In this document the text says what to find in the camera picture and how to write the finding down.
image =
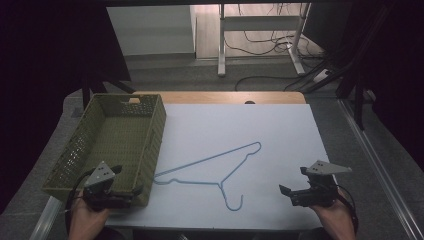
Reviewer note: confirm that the white board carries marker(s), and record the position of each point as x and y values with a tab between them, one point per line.
266	126

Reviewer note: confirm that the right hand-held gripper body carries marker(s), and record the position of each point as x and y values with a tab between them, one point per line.
321	186

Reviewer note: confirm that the black metal stand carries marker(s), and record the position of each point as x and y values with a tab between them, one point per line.
358	103

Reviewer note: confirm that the white power strip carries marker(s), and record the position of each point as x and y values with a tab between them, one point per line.
321	76

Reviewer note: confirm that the metal floor rail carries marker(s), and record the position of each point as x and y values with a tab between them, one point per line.
380	160
45	216

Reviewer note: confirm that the person's right hand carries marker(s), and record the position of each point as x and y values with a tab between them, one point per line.
333	215

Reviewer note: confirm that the white cabinet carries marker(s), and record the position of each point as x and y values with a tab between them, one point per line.
150	30

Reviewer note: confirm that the green plastic basket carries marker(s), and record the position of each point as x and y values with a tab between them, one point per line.
113	143

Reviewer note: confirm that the white metal desk frame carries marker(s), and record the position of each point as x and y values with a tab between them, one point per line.
260	22

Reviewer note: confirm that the black table knob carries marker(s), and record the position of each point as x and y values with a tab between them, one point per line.
249	102

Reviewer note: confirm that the person's left hand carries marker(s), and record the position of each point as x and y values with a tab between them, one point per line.
87	220

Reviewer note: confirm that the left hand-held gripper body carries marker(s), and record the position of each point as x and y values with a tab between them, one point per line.
99	180

